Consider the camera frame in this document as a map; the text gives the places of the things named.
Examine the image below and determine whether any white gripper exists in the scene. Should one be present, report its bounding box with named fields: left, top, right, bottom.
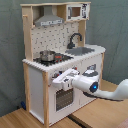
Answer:
left=52, top=68, right=79, bottom=90

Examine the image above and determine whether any toy oven door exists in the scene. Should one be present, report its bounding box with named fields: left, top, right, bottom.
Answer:
left=49, top=86, right=74, bottom=125

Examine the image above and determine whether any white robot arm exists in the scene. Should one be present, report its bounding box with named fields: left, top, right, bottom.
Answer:
left=52, top=68, right=128, bottom=101

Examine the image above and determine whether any wooden toy kitchen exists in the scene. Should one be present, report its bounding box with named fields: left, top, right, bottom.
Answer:
left=22, top=2, right=105, bottom=128

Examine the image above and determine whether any black toy stovetop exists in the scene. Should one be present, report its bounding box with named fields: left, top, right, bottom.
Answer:
left=35, top=53, right=71, bottom=66

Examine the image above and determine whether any toy fridge door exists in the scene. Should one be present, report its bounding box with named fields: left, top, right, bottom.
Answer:
left=78, top=54, right=103, bottom=108

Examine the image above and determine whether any grey toy sink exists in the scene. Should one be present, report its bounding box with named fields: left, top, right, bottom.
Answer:
left=66, top=47, right=94, bottom=56

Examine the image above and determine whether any silver toy pot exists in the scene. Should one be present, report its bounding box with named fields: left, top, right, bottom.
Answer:
left=40, top=50, right=55, bottom=61

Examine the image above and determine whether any black toy faucet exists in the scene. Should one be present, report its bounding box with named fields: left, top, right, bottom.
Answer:
left=67, top=33, right=82, bottom=49

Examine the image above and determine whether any grey range hood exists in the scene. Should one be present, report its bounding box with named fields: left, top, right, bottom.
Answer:
left=35, top=5, right=64, bottom=27

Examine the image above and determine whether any toy microwave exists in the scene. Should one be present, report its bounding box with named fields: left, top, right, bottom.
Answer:
left=66, top=3, right=90, bottom=21

